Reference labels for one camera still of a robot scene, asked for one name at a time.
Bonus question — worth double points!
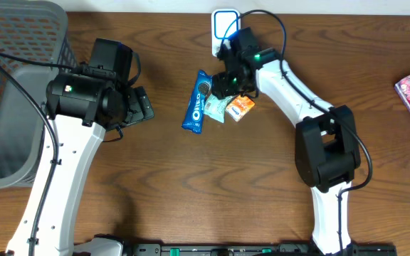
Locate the dark grey plastic basket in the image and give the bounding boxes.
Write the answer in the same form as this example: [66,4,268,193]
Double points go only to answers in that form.
[0,1,77,188]

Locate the blue Oreo packet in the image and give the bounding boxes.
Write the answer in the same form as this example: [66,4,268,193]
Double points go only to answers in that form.
[182,70,212,134]

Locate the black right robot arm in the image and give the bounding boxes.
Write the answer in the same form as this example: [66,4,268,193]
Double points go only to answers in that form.
[211,28,361,255]

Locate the mint green snack packet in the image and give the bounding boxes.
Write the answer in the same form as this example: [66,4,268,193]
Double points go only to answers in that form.
[204,94,234,123]

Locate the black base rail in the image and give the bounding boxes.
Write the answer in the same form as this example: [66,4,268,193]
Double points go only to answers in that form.
[122,242,398,256]

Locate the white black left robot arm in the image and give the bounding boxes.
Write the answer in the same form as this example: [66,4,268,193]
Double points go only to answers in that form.
[5,38,154,256]

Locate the orange small carton box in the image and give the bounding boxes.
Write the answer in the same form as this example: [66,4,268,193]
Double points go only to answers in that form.
[226,96,255,122]

